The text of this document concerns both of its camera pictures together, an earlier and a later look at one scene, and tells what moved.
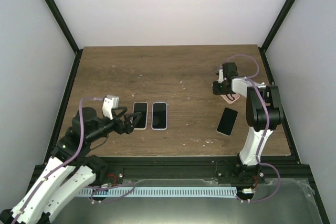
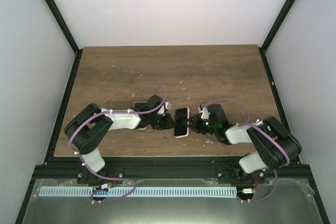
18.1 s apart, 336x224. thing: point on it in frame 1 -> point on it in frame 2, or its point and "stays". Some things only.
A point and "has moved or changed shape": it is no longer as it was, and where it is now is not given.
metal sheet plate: [275, 201] stays
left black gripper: [128, 128] -> [167, 123]
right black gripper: [216, 91] -> [194, 120]
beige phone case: [143, 107] stays
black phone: [227, 121] has moved or changed shape
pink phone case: [235, 95] -> [181, 127]
